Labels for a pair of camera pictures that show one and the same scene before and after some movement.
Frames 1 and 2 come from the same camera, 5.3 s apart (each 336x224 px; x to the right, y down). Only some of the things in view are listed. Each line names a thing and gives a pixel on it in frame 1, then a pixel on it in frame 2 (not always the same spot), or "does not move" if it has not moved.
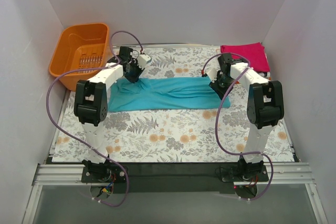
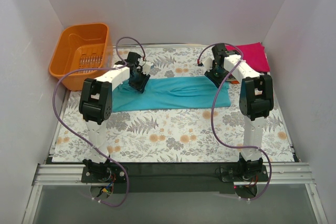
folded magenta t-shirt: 254,52 does not move
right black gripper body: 219,87 to 214,75
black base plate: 172,178 does not move
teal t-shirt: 164,94 does not move
